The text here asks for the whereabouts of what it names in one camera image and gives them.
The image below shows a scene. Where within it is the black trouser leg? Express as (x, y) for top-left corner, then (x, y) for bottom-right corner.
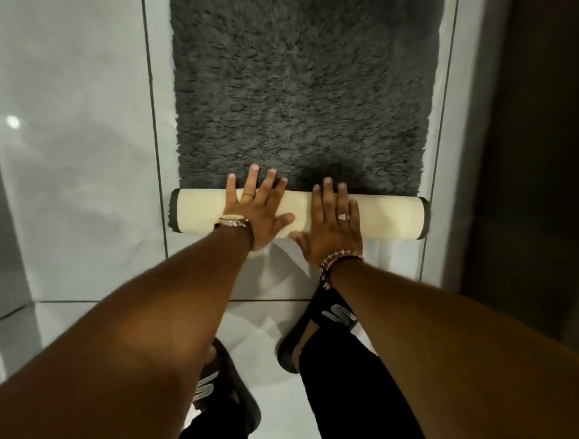
(179, 398), (250, 439)
(299, 322), (427, 439)

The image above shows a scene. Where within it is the black slide sandal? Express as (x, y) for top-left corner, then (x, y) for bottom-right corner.
(277, 283), (359, 375)
(180, 337), (262, 439)

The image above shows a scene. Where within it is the beaded bracelet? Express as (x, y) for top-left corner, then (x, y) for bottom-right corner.
(318, 251), (364, 290)

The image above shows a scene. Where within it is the gold wristwatch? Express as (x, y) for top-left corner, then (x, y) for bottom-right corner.
(214, 214), (255, 251)

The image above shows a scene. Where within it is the person's left forearm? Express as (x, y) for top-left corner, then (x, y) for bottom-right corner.
(0, 225), (252, 439)

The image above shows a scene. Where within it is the person's right forearm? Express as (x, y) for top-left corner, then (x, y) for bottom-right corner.
(327, 258), (579, 439)

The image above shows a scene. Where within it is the person's right hand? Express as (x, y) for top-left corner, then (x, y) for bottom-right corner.
(289, 177), (364, 272)

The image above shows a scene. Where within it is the person's left hand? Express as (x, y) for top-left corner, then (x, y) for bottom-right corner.
(220, 164), (296, 252)

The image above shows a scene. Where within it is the grey shaggy bath mat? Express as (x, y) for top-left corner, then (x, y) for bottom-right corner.
(168, 0), (446, 240)

